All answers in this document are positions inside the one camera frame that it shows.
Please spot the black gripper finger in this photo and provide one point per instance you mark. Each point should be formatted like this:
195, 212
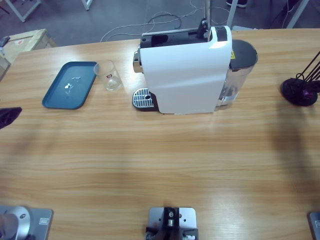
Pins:
8, 116

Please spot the clear drinking glass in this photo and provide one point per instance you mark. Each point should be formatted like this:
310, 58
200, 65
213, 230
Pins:
110, 77

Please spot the silver coffee machine lever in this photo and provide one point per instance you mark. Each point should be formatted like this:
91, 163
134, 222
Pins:
207, 15

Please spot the white capsule coffee machine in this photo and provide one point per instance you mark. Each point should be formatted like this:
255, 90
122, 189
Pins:
185, 75

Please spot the purple coffee capsule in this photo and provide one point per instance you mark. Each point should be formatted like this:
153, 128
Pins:
306, 93

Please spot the teal plastic tray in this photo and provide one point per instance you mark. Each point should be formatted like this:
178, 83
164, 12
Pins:
70, 87

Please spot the small black tool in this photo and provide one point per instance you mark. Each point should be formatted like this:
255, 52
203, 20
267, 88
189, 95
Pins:
4, 40

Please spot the light wooden crate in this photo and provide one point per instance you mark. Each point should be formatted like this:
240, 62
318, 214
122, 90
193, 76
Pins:
27, 40

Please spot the silver drip tray grate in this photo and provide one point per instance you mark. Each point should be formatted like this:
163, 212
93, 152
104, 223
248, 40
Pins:
143, 96

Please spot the white metal table leg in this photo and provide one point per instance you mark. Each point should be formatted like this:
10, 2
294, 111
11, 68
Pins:
87, 4
231, 15

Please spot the clear water tank black lid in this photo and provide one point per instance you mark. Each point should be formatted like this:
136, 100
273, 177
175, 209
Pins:
240, 65

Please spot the black capsule holder with rods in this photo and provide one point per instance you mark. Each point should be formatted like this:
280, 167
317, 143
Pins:
297, 92

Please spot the white metal table frame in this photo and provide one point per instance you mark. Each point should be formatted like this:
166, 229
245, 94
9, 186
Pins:
22, 12
297, 12

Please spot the arm grey base plate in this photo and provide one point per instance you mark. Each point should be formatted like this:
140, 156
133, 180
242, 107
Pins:
40, 222
315, 225

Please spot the grey mount with dark post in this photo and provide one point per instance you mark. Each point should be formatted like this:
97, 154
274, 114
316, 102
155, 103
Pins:
172, 220

